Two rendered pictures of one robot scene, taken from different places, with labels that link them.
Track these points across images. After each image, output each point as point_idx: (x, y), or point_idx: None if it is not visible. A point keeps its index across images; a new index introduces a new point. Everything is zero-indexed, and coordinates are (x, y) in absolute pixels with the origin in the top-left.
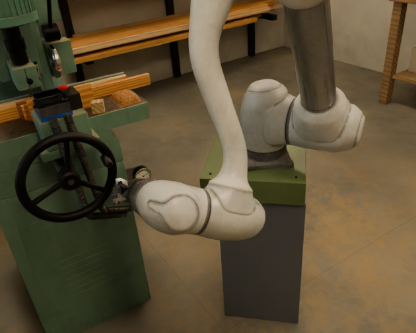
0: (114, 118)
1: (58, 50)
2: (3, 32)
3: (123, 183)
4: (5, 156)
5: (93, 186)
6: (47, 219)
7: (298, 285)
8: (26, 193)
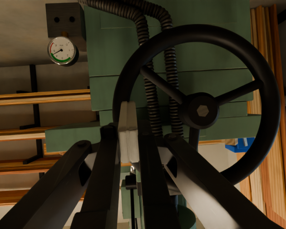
0: (94, 139)
1: (127, 166)
2: (177, 210)
3: (134, 158)
4: (225, 122)
5: (160, 83)
6: (250, 46)
7: None
8: (268, 106)
